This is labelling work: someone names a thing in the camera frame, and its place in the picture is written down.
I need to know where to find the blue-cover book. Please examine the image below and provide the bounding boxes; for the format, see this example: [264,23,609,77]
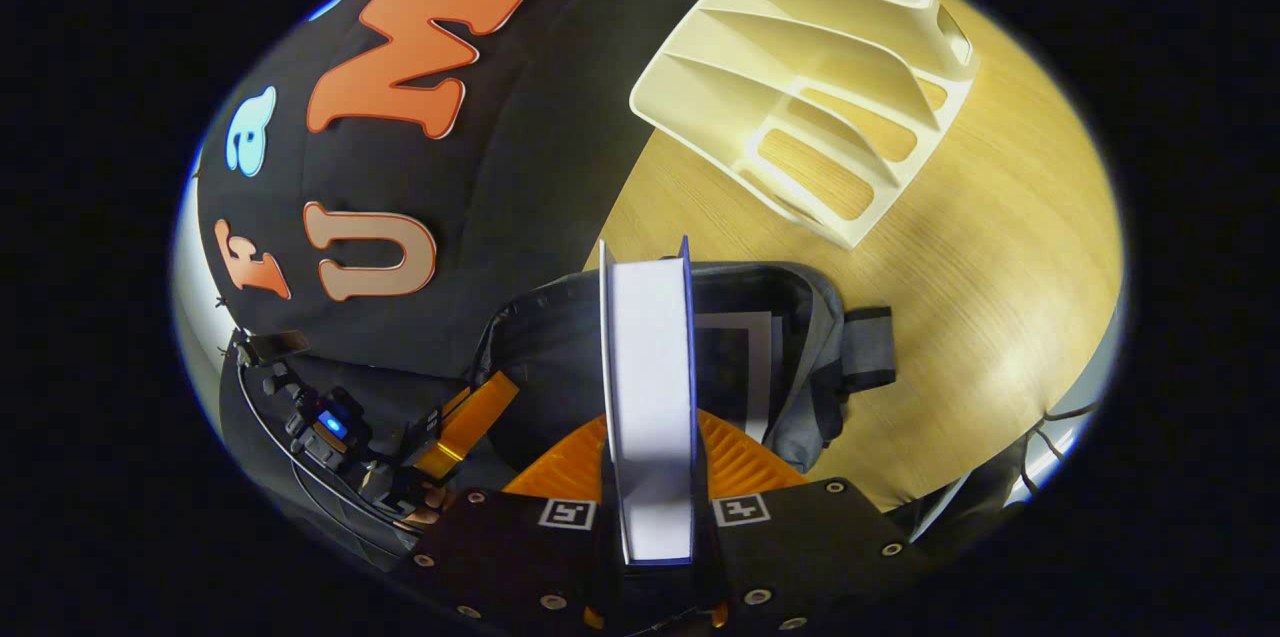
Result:
[597,234,699,568]

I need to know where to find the dark grey schoolbag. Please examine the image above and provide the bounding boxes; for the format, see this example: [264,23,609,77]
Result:
[468,259,898,478]

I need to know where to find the cream plastic bookshelf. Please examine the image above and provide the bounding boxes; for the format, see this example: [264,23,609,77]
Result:
[628,0,983,251]

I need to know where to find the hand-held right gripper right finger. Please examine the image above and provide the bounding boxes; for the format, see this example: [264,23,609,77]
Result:
[690,407,936,636]

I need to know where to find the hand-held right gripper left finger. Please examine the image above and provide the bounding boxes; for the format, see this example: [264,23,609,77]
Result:
[398,412,626,636]

